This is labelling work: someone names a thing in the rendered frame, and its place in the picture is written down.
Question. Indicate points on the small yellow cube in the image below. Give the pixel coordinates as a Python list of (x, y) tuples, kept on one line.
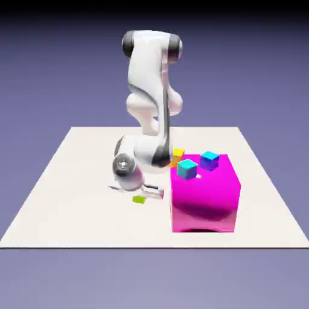
[(178, 154)]

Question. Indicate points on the large magenta box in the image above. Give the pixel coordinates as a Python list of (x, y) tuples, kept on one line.
[(205, 200)]

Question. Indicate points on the small blue cube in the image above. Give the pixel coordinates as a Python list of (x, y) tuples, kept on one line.
[(209, 161)]

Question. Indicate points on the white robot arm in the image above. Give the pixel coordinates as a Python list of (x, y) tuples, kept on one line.
[(144, 72)]

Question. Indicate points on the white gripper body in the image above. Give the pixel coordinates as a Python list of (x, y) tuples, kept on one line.
[(153, 191)]

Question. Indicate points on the small green cube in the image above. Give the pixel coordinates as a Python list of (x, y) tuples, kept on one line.
[(138, 199)]

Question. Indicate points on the small cyan cube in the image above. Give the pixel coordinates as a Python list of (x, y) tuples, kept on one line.
[(187, 169)]

